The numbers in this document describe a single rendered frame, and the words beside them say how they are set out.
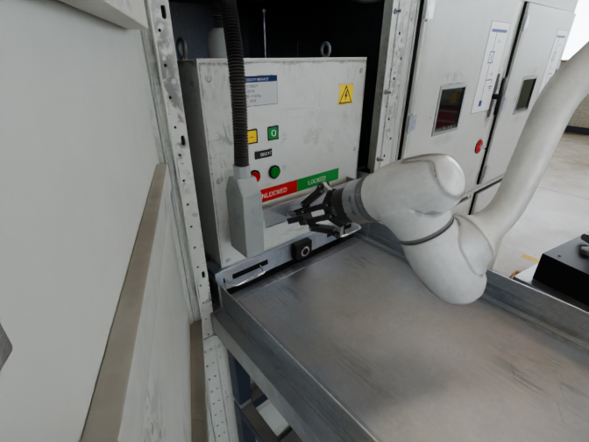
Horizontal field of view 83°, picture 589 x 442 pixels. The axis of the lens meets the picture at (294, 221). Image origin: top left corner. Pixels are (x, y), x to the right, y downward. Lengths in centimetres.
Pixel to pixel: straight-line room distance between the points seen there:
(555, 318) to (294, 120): 75
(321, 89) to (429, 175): 45
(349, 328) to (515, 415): 33
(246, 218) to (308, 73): 39
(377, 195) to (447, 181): 11
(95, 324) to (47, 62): 15
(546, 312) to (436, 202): 51
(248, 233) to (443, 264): 38
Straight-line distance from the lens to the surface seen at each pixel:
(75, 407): 21
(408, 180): 54
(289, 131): 84
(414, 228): 58
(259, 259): 89
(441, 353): 80
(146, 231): 37
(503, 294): 99
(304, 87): 85
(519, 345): 89
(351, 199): 63
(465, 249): 61
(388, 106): 104
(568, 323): 97
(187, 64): 75
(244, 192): 67
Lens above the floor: 140
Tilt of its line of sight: 27 degrees down
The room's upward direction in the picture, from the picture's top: straight up
